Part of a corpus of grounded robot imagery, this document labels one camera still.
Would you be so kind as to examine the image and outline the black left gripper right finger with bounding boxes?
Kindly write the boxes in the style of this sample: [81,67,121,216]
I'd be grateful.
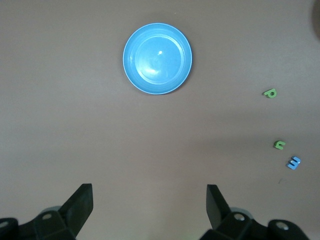
[199,184,312,240]

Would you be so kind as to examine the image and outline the green foam letter p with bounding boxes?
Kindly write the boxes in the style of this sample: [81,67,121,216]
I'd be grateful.
[262,88,278,99]

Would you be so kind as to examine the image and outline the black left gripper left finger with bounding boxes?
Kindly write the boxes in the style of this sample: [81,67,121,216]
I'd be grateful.
[0,183,94,240]

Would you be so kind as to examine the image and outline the blue plastic plate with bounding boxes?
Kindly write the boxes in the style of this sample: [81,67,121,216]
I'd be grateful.
[122,22,194,96]

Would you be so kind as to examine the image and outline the blue foam letter m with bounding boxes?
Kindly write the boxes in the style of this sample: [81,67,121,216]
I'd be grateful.
[286,156,302,170]

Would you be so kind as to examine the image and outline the brown table cover sheet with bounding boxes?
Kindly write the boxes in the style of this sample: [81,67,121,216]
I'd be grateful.
[0,0,320,240]

